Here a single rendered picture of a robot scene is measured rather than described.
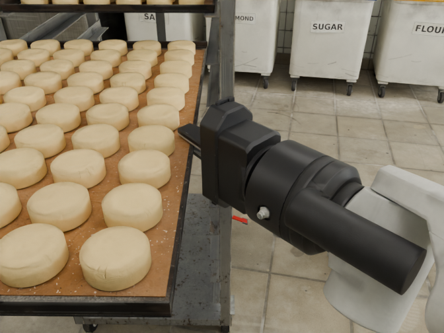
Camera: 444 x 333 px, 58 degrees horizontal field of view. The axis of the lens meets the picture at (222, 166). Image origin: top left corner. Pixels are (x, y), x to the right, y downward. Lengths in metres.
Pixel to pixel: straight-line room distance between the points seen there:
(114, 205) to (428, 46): 2.94
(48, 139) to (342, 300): 0.33
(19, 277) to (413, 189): 0.28
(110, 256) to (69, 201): 0.08
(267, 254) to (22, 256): 1.44
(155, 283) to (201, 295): 1.07
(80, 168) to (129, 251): 0.13
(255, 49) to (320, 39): 0.47
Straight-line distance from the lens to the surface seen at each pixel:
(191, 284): 1.40
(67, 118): 0.51
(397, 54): 3.15
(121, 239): 0.31
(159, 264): 0.31
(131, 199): 0.35
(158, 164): 0.39
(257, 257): 1.69
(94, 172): 0.40
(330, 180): 0.33
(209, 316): 1.32
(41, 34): 1.07
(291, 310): 1.54
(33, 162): 0.42
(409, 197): 0.30
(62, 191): 0.37
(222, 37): 0.79
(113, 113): 0.50
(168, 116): 0.48
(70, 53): 0.74
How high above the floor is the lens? 1.21
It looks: 33 degrees down
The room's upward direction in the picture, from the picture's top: straight up
